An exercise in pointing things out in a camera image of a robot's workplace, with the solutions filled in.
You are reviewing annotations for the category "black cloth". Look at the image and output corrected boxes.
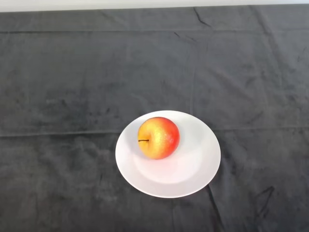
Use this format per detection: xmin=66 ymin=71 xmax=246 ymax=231
xmin=0 ymin=4 xmax=309 ymax=232

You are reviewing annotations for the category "red yellow apple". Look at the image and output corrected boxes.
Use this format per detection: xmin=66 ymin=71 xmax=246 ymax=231
xmin=138 ymin=116 xmax=181 ymax=160

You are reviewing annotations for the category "white round plate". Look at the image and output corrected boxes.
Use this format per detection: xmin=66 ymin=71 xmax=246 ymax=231
xmin=115 ymin=110 xmax=221 ymax=199

